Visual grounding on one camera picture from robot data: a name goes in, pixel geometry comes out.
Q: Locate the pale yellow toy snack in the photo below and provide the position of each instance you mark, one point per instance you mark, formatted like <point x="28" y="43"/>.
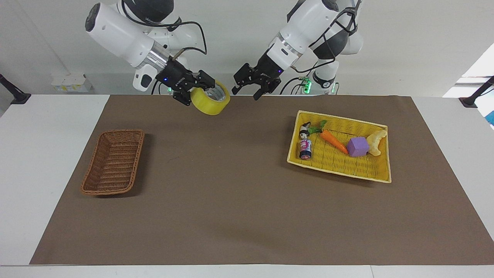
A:
<point x="376" y="144"/>

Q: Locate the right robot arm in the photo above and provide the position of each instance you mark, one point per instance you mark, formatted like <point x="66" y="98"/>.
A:
<point x="115" y="33"/>

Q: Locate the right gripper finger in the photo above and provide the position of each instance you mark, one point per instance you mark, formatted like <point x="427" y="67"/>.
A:
<point x="183" y="97"/>
<point x="205" y="80"/>

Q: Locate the yellow tape roll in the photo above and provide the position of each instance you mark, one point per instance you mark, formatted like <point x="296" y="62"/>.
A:
<point x="208" y="105"/>

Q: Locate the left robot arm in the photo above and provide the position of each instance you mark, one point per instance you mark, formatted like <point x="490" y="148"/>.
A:
<point x="308" y="21"/>

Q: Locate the brown wicker basket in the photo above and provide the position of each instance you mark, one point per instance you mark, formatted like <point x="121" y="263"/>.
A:
<point x="112" y="162"/>

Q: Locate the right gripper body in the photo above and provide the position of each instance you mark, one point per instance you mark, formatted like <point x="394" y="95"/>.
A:
<point x="174" y="75"/>

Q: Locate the purple cube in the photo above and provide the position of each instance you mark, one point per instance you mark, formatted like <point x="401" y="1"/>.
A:
<point x="357" y="147"/>

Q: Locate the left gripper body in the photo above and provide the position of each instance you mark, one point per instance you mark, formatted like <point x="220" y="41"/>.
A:
<point x="270" y="67"/>

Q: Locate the white box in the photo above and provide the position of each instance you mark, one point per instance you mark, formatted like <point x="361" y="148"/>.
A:
<point x="71" y="83"/>

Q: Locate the yellow woven basket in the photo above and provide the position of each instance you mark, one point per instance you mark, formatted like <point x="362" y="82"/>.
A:
<point x="339" y="166"/>

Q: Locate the orange toy carrot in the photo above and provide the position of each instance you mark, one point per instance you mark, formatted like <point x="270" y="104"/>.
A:
<point x="334" y="141"/>

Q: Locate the small doll figure bottle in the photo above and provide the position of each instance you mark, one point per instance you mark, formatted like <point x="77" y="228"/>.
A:
<point x="305" y="144"/>

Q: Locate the black stand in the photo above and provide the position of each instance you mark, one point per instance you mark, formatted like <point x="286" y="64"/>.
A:
<point x="472" y="99"/>
<point x="17" y="96"/>

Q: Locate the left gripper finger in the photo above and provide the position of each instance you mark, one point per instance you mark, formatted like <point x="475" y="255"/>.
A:
<point x="243" y="75"/>
<point x="266" y="88"/>

